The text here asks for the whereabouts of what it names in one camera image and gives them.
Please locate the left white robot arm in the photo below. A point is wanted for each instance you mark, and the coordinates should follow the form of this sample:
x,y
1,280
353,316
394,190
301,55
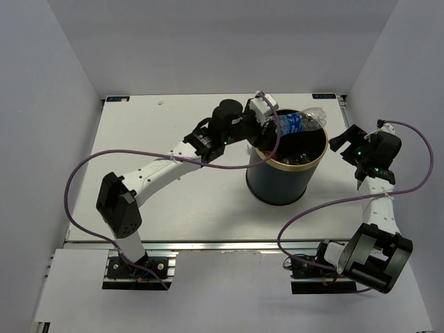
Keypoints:
x,y
120,197

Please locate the clear bottle white cap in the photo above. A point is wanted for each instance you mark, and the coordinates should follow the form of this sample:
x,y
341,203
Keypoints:
x,y
307,120

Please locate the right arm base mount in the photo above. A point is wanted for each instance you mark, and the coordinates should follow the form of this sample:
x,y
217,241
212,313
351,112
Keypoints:
x,y
312,280

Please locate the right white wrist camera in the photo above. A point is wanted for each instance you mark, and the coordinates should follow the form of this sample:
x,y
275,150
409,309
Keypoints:
x,y
381,127

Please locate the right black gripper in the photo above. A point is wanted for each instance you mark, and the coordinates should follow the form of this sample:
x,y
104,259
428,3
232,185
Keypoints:
x,y
355,136

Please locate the left blue table sticker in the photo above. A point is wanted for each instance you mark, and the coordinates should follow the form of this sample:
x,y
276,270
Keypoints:
x,y
117,99

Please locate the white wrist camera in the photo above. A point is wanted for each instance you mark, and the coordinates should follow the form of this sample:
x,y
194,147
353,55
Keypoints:
x,y
381,127
263,105

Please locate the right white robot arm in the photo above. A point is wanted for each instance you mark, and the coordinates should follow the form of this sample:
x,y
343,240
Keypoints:
x,y
377,253

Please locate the dark round bin gold rim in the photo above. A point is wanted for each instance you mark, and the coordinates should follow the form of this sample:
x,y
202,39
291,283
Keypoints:
x,y
278,184

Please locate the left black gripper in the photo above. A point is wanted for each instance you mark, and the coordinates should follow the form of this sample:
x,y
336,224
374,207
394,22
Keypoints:
x,y
269,136

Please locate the blue table sticker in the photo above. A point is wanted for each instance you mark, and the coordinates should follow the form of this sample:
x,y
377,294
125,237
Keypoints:
x,y
323,96
117,99

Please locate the aluminium front rail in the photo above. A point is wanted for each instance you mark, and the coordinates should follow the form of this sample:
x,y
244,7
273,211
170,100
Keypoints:
x,y
304,246

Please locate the right blue table sticker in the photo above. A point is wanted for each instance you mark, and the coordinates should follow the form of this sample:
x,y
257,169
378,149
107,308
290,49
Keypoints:
x,y
323,96

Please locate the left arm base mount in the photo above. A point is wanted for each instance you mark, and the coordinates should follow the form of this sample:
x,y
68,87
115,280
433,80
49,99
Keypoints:
x,y
157,275

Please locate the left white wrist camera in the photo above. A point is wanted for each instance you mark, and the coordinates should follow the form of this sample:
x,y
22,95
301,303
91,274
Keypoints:
x,y
263,105

